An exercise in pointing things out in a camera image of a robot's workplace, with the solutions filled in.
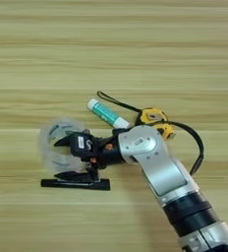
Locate clear adhesive tape roll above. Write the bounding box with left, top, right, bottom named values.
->
left=37, top=117, right=91, bottom=175

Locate black box with white label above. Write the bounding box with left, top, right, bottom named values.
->
left=68, top=131, right=97, bottom=159

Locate yellow black tape measure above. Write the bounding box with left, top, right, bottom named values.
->
left=96, top=91, right=177, bottom=141

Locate green white glue stick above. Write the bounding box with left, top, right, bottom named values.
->
left=86, top=97, right=131, bottom=130

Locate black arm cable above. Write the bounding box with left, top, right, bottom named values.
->
left=166, top=120, right=205, bottom=177

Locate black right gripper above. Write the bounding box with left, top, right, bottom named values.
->
left=53, top=132, right=127, bottom=183

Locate black marker pen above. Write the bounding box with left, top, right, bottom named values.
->
left=40, top=177, right=111, bottom=192

